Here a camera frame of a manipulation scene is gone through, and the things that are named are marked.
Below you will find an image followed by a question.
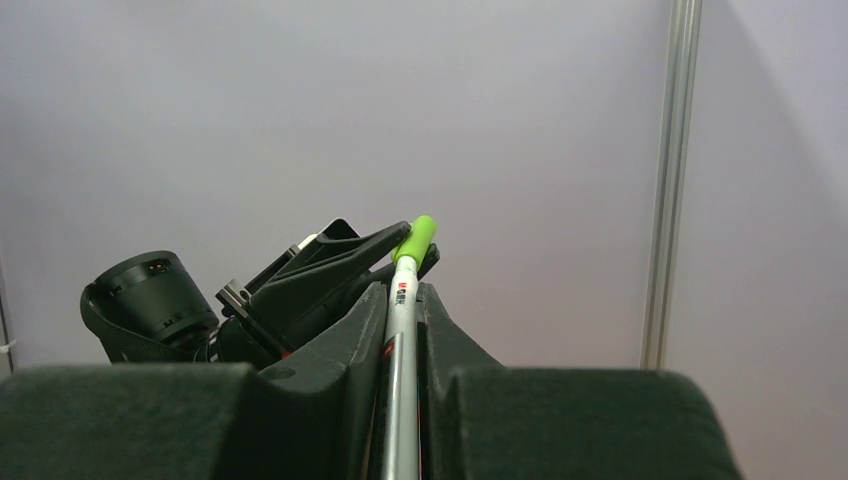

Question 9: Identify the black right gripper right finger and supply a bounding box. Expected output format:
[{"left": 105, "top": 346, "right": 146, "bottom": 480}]
[{"left": 418, "top": 283, "right": 742, "bottom": 479}]

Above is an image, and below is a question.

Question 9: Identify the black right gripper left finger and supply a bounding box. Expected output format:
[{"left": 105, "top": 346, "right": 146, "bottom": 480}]
[{"left": 1, "top": 284, "right": 387, "bottom": 479}]

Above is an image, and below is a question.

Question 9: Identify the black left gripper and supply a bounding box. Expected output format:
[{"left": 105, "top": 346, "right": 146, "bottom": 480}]
[{"left": 215, "top": 218, "right": 441, "bottom": 369}]

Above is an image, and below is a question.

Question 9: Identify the green marker cap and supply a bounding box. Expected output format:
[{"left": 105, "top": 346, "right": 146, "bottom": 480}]
[{"left": 391, "top": 215, "right": 439, "bottom": 268}]

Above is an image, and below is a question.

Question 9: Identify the green white marker pen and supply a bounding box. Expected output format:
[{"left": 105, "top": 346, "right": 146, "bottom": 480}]
[{"left": 380, "top": 254, "right": 422, "bottom": 480}]

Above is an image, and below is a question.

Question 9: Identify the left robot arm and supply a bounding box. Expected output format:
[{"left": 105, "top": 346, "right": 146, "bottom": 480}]
[{"left": 80, "top": 215, "right": 440, "bottom": 370}]

